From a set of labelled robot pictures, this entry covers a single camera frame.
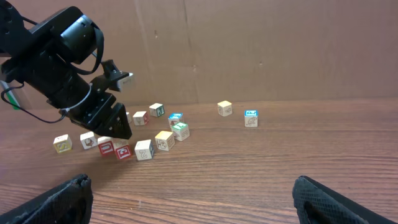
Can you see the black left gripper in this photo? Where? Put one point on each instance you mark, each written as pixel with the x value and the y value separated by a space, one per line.
pixel 89 105

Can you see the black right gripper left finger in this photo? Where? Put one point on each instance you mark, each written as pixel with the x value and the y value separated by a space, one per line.
pixel 68 203

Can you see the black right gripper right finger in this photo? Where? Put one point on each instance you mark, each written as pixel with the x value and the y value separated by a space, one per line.
pixel 318 204

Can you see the red edged bee block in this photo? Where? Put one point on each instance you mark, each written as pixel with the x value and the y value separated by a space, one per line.
pixel 105 145

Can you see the red elephant wooden block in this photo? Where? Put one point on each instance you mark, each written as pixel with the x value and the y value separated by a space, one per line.
pixel 122 148

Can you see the yellow letter wooden block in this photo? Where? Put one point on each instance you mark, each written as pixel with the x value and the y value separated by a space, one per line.
pixel 62 143

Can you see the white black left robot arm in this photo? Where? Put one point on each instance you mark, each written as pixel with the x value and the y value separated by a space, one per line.
pixel 61 57

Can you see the white block near arm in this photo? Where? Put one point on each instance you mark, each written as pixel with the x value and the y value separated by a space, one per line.
pixel 88 140

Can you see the green red wooden block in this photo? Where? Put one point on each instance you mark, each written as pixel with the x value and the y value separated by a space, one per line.
pixel 129 118

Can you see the plain white wooden block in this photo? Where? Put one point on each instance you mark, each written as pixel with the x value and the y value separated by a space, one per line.
pixel 140 118

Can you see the white pretzel wooden block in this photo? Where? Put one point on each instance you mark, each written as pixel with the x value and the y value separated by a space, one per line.
pixel 144 150

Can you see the white block dark edge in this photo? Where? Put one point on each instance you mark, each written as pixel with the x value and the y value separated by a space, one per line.
pixel 156 110

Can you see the yellow top wooden block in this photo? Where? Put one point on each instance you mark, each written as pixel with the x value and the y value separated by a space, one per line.
pixel 165 140

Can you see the blue top wooden block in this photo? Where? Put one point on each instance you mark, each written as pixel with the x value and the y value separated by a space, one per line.
pixel 175 118

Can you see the blue wooden block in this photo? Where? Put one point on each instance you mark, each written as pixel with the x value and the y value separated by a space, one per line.
pixel 175 118
pixel 251 118

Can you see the green top wooden block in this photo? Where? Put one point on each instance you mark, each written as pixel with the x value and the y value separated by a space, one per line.
pixel 181 131

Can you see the cardboard backdrop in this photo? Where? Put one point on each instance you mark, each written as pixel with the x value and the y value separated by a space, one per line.
pixel 210 51

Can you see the far blue wooden block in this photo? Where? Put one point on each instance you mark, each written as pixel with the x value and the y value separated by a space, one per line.
pixel 251 118

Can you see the far yellow wooden block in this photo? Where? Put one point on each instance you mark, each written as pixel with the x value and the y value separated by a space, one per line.
pixel 225 108

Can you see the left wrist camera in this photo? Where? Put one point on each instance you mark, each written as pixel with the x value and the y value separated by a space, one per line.
pixel 117 80

